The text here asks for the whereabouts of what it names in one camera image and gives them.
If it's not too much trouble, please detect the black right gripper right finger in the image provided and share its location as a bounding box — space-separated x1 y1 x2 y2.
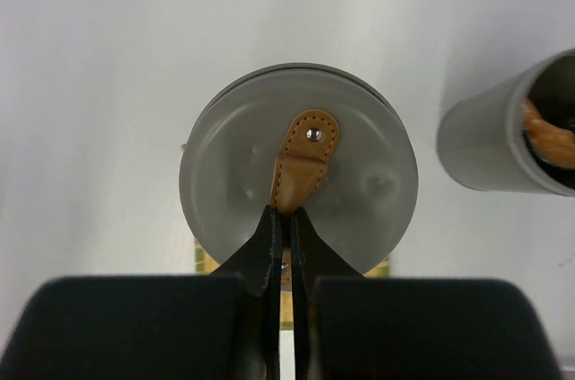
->
287 209 562 379

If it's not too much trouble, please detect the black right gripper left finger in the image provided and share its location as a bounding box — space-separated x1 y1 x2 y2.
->
1 208 282 379

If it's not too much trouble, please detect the bamboo woven tray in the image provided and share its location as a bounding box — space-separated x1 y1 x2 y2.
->
194 239 391 331

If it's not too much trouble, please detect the grey canister lid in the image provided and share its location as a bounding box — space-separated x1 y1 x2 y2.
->
179 63 418 273

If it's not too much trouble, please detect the grey metal lunch canister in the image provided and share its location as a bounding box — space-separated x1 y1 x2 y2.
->
437 49 574 197

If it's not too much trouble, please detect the orange salmon slice toy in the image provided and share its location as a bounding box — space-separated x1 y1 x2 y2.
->
522 99 574 170

